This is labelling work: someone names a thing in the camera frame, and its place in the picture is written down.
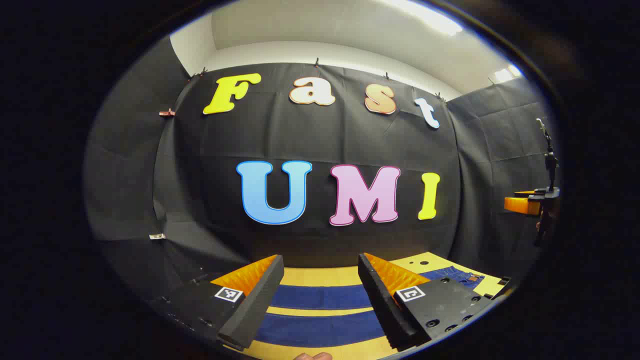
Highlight black backdrop cloth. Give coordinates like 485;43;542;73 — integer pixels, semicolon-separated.
84;37;561;306

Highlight blue jeans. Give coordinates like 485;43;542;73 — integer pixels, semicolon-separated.
254;266;486;349

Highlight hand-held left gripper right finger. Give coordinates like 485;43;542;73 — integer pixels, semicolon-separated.
358;252;495;352

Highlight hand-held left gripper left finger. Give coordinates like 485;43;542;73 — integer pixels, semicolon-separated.
150;254;285;352

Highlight ceiling light panel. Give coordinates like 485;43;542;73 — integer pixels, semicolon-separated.
494;64;524;84

